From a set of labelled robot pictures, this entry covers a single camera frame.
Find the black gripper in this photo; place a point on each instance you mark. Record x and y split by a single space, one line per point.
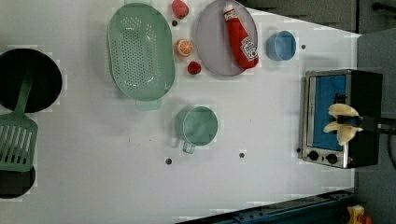
370 124

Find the green mug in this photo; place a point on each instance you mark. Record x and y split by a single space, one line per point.
199 127

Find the black toaster oven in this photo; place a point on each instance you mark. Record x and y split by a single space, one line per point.
336 103

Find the yellow red object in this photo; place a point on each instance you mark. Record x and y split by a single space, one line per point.
357 215

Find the blue crate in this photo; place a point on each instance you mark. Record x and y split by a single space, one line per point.
326 208

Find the blue bowl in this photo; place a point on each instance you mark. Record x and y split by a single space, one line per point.
281 46

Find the red ketchup bottle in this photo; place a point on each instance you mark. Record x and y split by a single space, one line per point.
243 48

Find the grey round plate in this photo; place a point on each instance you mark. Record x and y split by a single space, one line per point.
212 40

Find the small red strawberry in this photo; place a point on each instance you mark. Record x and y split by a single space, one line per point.
194 68

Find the orange slice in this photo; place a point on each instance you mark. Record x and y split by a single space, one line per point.
184 48

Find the red strawberry with leaves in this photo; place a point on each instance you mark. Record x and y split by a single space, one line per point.
180 9

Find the green perforated colander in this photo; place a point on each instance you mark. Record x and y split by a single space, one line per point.
141 56

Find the green slotted spatula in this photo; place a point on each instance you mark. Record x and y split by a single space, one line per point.
18 133

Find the black cylinder cup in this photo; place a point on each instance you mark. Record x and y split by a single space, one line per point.
15 184

